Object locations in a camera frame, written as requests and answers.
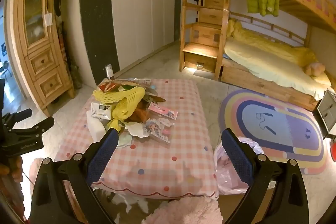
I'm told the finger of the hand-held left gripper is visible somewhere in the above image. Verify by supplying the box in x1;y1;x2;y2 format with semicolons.
3;109;32;126
12;116;55;135

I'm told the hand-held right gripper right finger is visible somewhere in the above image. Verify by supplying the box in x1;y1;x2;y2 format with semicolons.
221;128;310;224

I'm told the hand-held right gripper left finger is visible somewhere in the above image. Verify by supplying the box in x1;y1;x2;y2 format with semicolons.
28;127;120;224

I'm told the pale green round cloth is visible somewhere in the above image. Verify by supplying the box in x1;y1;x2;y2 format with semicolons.
117;132;133;147

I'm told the pink plastic bag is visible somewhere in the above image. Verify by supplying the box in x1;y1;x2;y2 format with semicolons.
214;136;265;195

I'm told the white cloth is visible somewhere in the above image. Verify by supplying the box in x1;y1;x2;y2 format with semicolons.
86;110;107;142

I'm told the person's left hand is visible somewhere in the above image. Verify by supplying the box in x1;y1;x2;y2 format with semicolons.
0;156;24;184

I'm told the white scalloped paper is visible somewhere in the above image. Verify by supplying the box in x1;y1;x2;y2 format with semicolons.
124;121;149;138

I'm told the white box with dark print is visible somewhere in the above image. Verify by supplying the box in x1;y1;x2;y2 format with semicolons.
91;103;112;120

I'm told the orange plush toy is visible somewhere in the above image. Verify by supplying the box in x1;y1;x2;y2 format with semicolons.
130;106;149;123

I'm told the yellow perforated mesh bag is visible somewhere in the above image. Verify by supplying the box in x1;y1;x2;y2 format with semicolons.
93;86;146;132

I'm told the rainbow oval rug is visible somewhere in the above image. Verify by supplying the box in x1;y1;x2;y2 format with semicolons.
218;89;330;174

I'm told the wooden cabinet with glass door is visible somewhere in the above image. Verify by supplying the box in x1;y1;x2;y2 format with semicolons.
13;0;75;117

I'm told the table with pink checkered cloth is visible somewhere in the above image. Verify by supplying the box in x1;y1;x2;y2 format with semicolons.
54;78;219;199

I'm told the clear doll figure packet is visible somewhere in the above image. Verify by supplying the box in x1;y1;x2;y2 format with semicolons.
144;118;172;144

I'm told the red and white packet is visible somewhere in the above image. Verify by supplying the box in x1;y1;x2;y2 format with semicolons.
98;82;124;94

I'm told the pink doll sticker packet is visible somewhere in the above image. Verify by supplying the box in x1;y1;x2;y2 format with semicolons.
148;103;179;119

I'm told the wooden bunk bed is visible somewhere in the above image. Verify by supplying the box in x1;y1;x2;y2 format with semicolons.
220;0;336;111

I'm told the silver patterned packet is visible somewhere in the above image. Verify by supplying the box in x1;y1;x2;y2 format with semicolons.
143;88;166;104

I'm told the pale yellow bed sheet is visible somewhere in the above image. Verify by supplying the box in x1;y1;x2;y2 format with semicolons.
224;38;332;100

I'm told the small white cabinet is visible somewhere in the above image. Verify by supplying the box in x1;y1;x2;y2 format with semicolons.
316;89;336;136

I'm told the pink plush toy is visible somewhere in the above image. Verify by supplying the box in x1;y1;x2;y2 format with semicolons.
304;62;325;77

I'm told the yellow blanket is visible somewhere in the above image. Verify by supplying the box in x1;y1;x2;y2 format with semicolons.
226;18;318;67

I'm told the dark chalkboard panel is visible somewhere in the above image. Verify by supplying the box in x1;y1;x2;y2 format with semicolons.
79;0;121;85

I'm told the wooden drawer staircase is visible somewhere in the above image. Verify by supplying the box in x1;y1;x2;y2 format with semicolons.
179;0;231;80

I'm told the white wardrobe with round holes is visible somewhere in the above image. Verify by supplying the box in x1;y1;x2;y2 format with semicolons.
112;0;176;69

